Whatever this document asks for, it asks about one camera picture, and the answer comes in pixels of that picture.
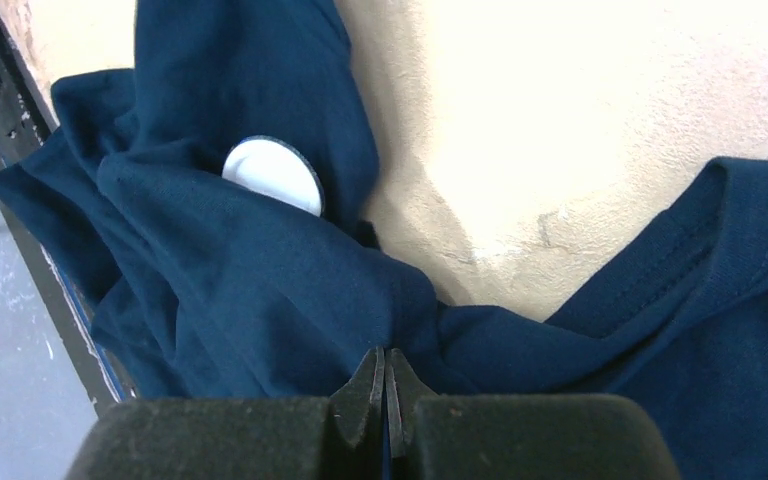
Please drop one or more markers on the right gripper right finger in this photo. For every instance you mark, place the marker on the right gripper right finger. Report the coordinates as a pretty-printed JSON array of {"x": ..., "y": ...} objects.
[{"x": 535, "y": 436}]

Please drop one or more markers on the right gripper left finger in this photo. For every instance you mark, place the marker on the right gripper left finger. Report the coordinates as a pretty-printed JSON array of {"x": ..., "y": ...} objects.
[{"x": 302, "y": 437}]

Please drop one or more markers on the navy blue t-shirt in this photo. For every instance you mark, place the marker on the navy blue t-shirt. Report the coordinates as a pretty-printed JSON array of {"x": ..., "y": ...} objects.
[{"x": 523, "y": 197}]

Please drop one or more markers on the yellow round brooch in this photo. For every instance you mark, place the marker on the yellow round brooch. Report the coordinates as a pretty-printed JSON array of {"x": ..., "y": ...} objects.
[{"x": 273, "y": 168}]

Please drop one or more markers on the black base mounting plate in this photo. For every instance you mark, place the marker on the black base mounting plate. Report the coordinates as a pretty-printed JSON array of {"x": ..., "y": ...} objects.
[{"x": 26, "y": 122}]

